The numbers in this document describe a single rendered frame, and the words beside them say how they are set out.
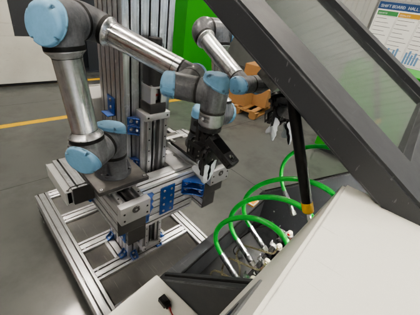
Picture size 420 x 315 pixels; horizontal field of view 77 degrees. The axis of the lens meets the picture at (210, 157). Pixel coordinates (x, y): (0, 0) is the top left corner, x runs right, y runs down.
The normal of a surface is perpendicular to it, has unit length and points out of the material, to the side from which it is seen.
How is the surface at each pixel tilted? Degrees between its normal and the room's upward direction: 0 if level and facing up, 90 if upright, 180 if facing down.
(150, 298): 0
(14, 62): 90
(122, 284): 0
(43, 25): 83
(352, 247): 0
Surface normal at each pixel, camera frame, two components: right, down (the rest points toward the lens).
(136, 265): 0.14, -0.85
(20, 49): 0.67, 0.46
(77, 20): 0.97, 0.03
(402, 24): -0.72, 0.26
